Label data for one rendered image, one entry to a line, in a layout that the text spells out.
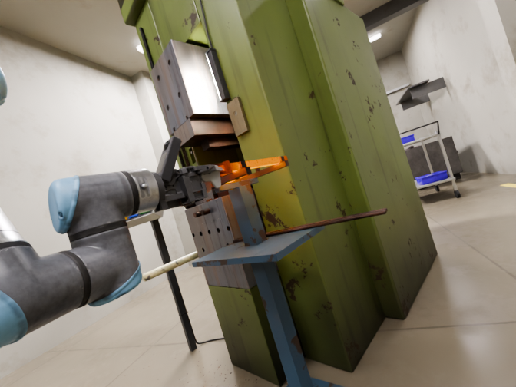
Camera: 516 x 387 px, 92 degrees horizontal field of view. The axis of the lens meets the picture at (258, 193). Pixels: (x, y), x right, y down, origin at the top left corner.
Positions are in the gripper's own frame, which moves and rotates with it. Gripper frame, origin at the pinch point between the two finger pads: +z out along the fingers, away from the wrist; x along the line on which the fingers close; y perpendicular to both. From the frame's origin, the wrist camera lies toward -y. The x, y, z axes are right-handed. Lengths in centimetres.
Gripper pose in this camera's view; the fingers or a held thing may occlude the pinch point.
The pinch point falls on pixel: (217, 169)
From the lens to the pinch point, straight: 69.5
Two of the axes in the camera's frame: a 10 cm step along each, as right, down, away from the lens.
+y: 3.0, 9.5, -0.1
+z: 6.3, -1.9, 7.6
